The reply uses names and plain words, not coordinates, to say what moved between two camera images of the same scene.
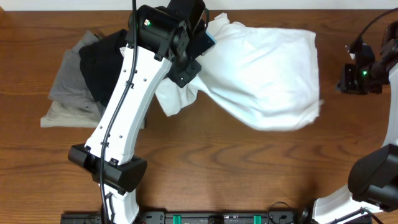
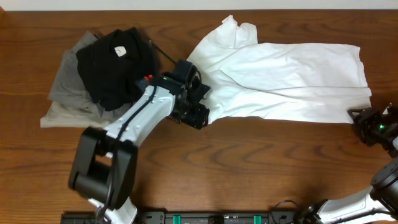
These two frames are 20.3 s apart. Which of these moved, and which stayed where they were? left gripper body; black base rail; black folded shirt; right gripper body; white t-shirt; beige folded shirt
Moved: white t-shirt; left gripper body; right gripper body
Stayed: beige folded shirt; black base rail; black folded shirt
